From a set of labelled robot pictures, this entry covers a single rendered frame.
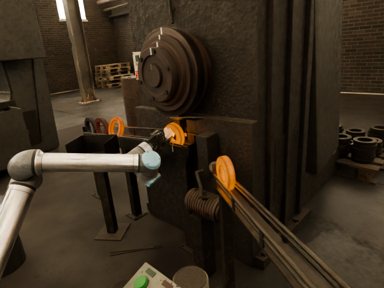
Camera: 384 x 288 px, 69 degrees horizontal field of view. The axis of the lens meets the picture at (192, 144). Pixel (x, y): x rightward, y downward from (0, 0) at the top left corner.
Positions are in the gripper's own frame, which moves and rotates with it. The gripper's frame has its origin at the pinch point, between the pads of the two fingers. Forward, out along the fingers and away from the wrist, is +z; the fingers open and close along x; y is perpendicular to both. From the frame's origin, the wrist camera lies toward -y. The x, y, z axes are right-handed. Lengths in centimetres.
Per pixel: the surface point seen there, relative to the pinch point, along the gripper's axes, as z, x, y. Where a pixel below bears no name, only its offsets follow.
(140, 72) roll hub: -1.8, 8.0, 38.9
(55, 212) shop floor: -64, 112, -62
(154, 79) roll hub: -3.5, -3.6, 35.6
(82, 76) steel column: 241, 648, -76
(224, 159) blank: -18, -54, 7
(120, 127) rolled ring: -1, 60, -6
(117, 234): -47, 41, -65
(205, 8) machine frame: 29, -20, 60
